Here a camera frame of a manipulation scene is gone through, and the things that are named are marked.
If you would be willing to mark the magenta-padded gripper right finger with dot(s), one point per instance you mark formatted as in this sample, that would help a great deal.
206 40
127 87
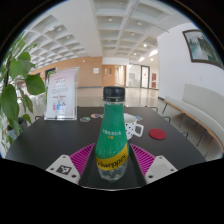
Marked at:
143 160

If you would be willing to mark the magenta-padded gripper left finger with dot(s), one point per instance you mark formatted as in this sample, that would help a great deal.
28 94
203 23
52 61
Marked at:
81 160

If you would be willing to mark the green drink bottle black cap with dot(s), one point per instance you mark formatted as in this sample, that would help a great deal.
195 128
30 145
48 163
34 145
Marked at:
111 140

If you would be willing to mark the flat round red coaster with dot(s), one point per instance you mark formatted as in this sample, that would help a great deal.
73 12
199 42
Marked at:
157 134

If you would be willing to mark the white dotted mug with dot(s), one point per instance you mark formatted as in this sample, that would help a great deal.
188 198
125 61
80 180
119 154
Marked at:
132 126

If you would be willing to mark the round colourful sticker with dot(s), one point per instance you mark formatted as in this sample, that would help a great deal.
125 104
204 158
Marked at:
102 116
85 119
95 115

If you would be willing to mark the small blue card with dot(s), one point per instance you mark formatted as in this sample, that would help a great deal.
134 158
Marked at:
138 117

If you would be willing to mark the clear acrylic sign stand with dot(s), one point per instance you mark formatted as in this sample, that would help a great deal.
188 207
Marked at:
61 95

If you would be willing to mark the green leafy plant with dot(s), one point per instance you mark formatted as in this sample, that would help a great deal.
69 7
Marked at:
15 68

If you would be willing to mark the framed landscape painting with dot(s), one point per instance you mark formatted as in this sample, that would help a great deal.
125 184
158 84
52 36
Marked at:
203 48

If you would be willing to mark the recessed ceiling lights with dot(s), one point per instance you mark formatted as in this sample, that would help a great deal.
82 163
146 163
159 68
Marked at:
110 19

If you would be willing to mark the long white wall bench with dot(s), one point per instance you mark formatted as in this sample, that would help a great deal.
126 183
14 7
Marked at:
203 103

